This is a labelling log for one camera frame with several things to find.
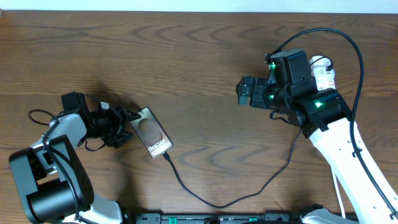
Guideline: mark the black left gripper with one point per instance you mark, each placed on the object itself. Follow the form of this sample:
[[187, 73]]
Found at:
[[118, 120]]

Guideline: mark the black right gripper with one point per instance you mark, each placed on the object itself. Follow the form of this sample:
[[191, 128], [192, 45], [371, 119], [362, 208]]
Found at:
[[260, 84]]

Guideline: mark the Galaxy S25 Ultra smartphone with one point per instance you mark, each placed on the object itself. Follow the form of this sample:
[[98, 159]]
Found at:
[[151, 133]]

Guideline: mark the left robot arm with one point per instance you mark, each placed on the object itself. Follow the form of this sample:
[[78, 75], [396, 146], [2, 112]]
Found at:
[[51, 181]]

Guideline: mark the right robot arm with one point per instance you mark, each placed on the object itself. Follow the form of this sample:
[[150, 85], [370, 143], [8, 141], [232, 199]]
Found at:
[[324, 117]]

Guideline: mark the white power strip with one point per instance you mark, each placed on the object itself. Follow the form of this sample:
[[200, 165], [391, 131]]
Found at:
[[323, 72]]

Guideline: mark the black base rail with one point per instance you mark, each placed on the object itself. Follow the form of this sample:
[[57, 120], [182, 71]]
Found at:
[[158, 218]]

